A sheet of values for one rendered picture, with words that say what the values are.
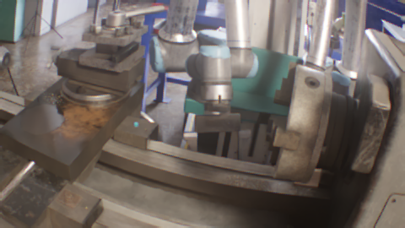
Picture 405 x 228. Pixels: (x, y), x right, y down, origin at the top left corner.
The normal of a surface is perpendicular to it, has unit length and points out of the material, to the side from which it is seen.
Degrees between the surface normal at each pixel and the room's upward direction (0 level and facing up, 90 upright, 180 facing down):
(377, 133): 90
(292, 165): 106
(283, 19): 90
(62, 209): 0
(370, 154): 90
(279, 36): 90
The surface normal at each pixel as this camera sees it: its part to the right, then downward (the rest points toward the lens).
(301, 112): -0.15, -0.19
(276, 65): -0.09, 0.42
